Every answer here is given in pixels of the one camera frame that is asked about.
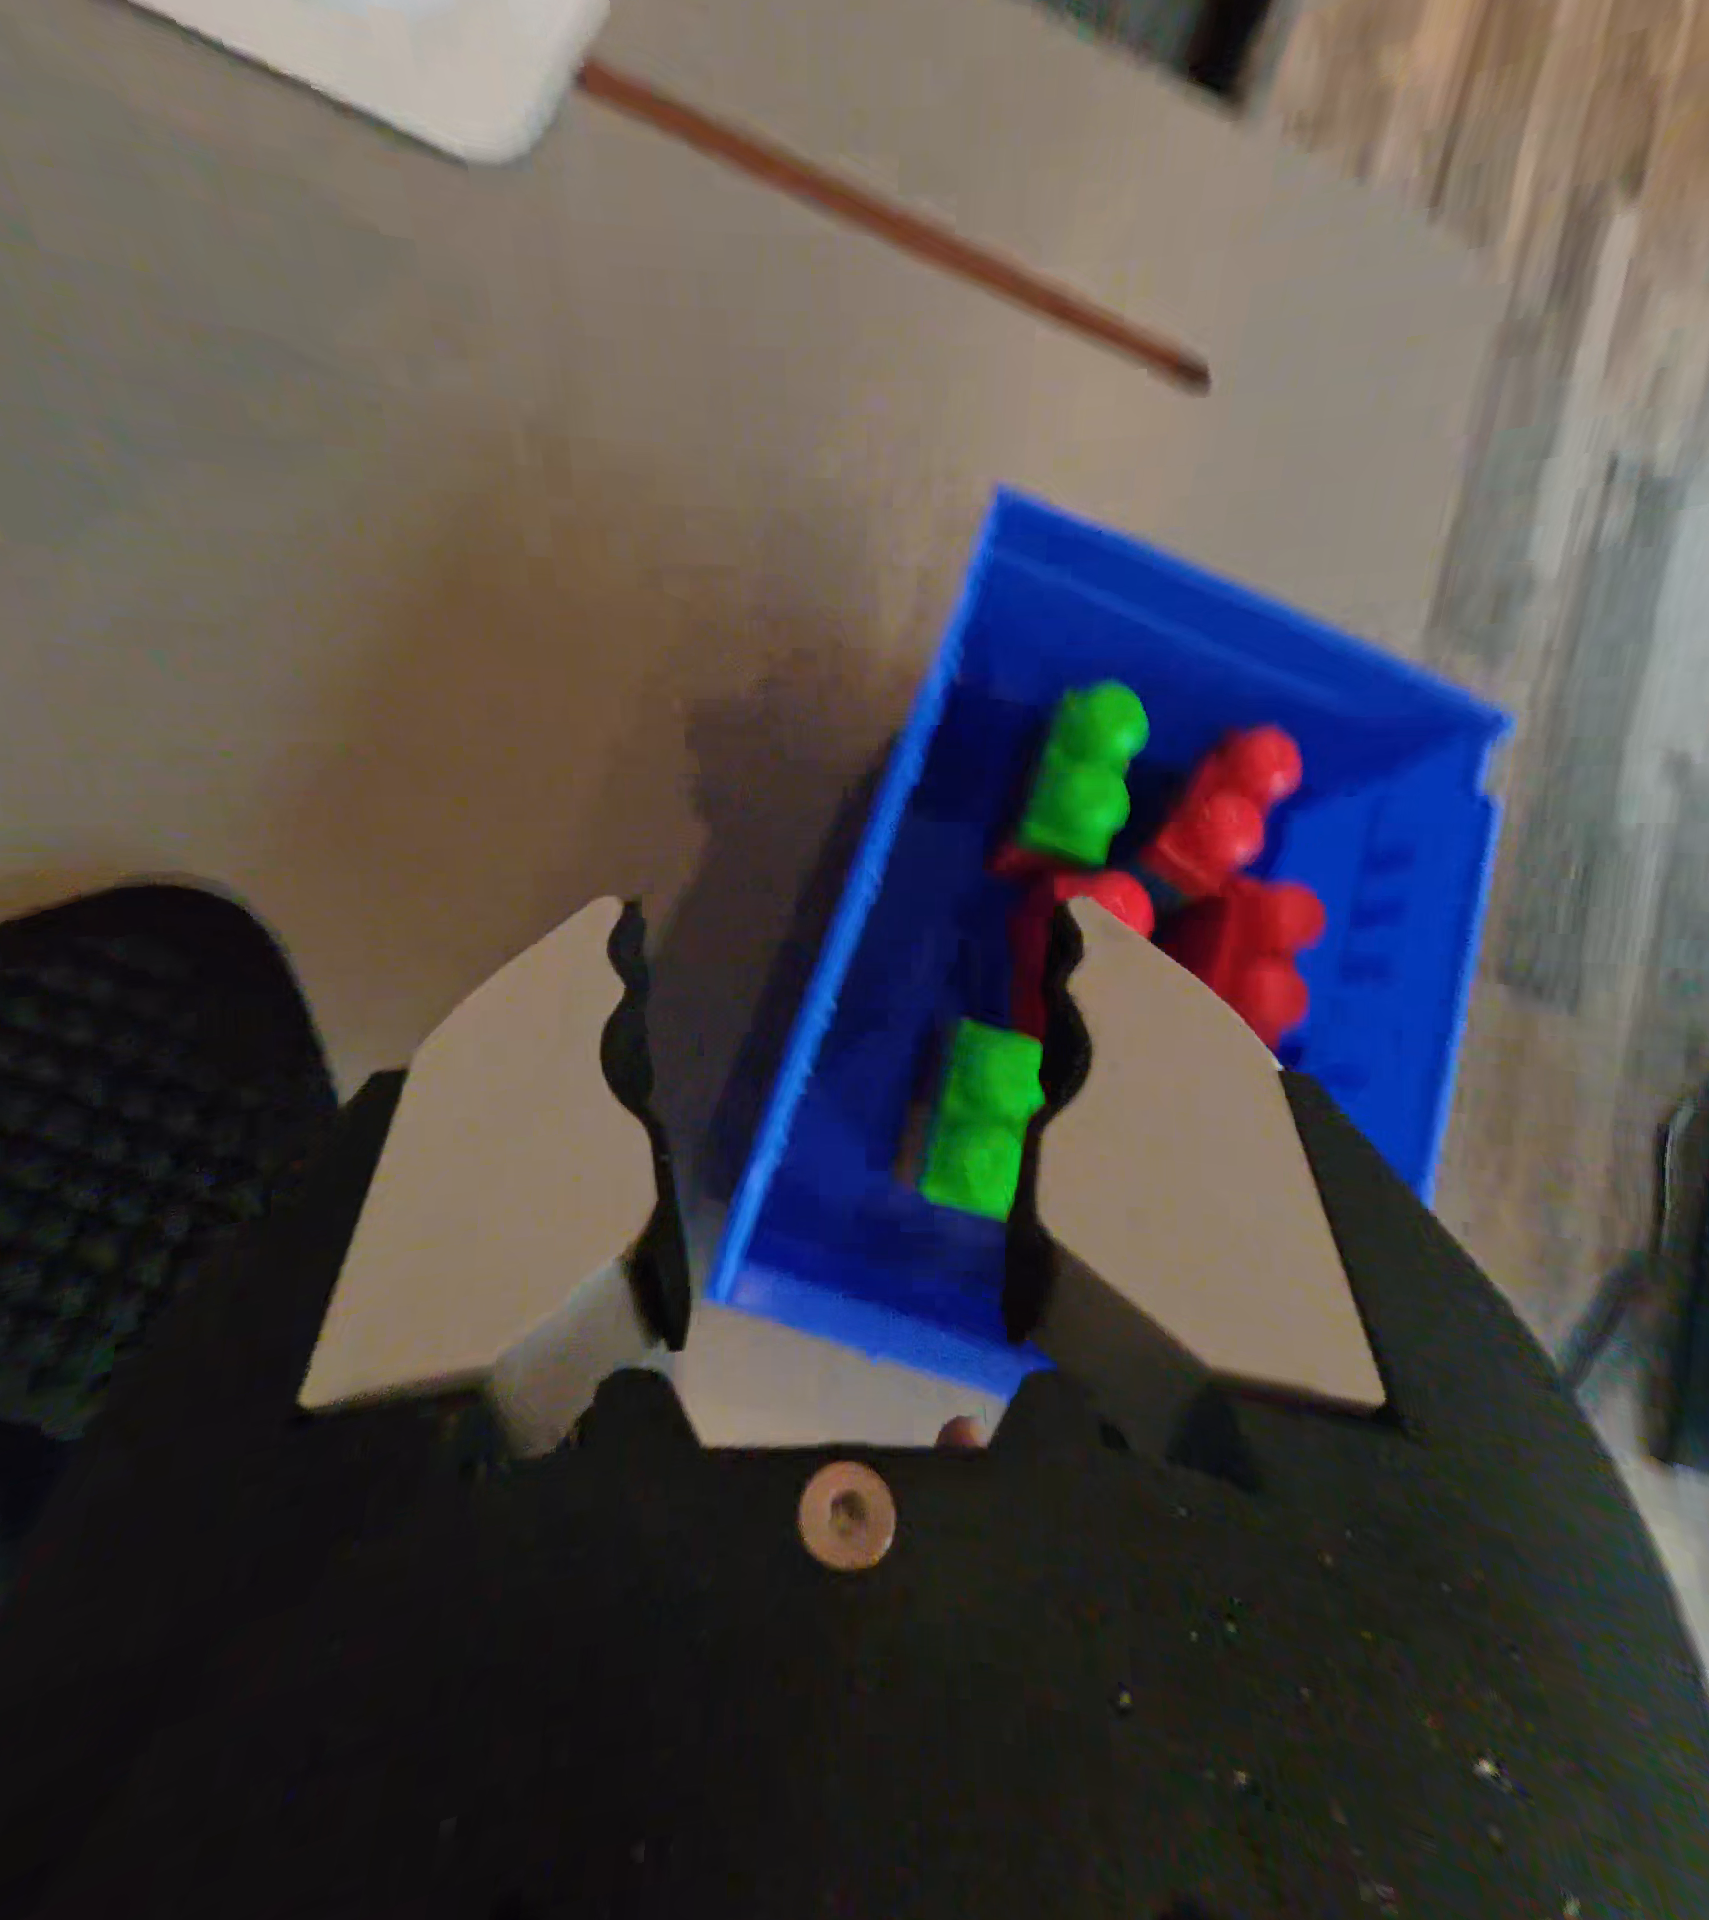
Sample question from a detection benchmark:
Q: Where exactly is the blue bin with white label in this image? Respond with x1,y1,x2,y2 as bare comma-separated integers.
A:
710,486,1516,1392

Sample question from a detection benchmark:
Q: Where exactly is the red two-stud mega block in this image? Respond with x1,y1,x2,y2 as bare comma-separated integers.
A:
1141,726,1308,905

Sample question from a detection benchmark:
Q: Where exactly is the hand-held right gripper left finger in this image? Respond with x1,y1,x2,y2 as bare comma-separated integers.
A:
301,893,695,1411

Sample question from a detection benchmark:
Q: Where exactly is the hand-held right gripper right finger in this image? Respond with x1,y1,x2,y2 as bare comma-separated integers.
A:
1005,900,1390,1411

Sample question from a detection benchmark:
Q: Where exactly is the black honeycomb rubber pad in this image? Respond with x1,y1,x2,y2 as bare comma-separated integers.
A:
0,879,342,1448

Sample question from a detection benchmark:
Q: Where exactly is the green two-stud mega block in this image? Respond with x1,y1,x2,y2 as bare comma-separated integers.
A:
921,1019,1054,1220
1021,681,1152,870

